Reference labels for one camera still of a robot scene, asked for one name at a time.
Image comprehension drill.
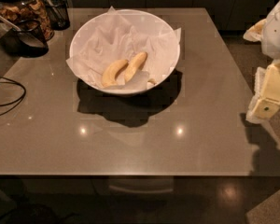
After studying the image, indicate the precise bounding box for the black mesh pen holder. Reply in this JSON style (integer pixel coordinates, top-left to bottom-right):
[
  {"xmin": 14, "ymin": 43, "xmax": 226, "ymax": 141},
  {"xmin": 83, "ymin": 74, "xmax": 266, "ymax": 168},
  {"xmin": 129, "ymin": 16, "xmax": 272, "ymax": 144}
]
[{"xmin": 46, "ymin": 0, "xmax": 70, "ymax": 31}]

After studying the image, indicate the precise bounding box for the black cable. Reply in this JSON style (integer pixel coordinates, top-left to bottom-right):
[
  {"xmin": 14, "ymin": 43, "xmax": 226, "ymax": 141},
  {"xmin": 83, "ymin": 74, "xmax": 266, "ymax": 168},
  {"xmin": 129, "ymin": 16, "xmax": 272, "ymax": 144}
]
[{"xmin": 0, "ymin": 74, "xmax": 27, "ymax": 119}]

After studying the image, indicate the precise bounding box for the white bowl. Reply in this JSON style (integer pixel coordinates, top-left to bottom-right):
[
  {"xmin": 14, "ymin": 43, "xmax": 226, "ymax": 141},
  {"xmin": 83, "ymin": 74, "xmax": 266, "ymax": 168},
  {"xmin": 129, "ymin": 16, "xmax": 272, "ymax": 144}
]
[{"xmin": 68, "ymin": 8, "xmax": 181, "ymax": 96}]

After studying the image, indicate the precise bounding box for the white paper liner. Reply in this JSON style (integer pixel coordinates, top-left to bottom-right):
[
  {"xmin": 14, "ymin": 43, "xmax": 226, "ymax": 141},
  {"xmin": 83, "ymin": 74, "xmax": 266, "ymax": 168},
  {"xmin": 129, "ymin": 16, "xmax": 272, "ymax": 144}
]
[{"xmin": 65, "ymin": 6, "xmax": 182, "ymax": 91}]

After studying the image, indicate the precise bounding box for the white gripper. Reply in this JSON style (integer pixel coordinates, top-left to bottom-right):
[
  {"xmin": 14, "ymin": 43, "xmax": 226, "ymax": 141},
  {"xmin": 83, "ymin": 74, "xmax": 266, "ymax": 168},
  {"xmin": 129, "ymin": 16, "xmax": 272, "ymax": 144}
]
[{"xmin": 243, "ymin": 1, "xmax": 280, "ymax": 124}]

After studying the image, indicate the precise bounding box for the silver spoon handle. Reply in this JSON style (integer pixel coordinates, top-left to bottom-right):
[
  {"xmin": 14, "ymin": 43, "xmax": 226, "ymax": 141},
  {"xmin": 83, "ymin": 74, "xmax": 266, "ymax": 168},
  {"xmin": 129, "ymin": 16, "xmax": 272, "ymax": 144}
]
[{"xmin": 0, "ymin": 15, "xmax": 21, "ymax": 32}]

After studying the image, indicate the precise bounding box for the yellow banana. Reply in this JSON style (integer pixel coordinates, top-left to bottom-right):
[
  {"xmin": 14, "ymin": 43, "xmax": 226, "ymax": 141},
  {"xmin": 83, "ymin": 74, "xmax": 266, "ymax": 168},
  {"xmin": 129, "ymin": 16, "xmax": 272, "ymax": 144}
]
[
  {"xmin": 101, "ymin": 60, "xmax": 128, "ymax": 87},
  {"xmin": 124, "ymin": 51, "xmax": 147, "ymax": 82}
]

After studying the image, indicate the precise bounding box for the glass jar with snacks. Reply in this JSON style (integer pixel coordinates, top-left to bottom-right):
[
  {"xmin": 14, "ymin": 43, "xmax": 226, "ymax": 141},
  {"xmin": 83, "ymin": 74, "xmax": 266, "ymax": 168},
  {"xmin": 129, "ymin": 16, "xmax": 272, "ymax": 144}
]
[{"xmin": 0, "ymin": 0, "xmax": 54, "ymax": 40}]

